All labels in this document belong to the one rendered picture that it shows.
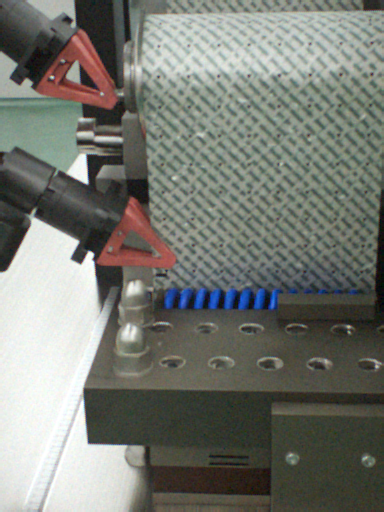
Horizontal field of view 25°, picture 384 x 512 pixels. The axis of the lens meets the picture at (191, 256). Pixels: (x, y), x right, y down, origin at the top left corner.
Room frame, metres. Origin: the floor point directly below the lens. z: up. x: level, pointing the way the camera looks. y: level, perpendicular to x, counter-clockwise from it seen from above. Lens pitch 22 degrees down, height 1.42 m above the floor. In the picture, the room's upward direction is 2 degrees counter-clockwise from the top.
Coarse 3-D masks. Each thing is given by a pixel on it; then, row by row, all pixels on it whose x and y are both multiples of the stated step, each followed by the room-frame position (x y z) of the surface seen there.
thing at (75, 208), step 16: (64, 176) 0.85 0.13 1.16; (64, 192) 0.84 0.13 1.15; (80, 192) 0.84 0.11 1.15; (96, 192) 0.85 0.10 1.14; (112, 192) 0.87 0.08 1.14; (48, 208) 0.83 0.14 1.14; (64, 208) 0.83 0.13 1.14; (80, 208) 0.83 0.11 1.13; (96, 208) 0.83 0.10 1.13; (48, 224) 0.84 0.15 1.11; (64, 224) 0.83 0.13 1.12; (80, 224) 0.83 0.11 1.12; (96, 224) 0.80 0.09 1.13; (80, 240) 0.80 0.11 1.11; (80, 256) 0.81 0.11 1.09
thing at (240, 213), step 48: (192, 144) 0.84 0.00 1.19; (240, 144) 0.84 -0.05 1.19; (288, 144) 0.83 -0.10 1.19; (336, 144) 0.83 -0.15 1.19; (192, 192) 0.84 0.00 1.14; (240, 192) 0.84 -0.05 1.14; (288, 192) 0.83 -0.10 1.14; (336, 192) 0.83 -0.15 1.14; (192, 240) 0.84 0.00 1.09; (240, 240) 0.84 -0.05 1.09; (288, 240) 0.83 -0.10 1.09; (336, 240) 0.83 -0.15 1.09; (192, 288) 0.84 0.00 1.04; (240, 288) 0.84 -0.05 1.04; (288, 288) 0.83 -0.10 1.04; (336, 288) 0.83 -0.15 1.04
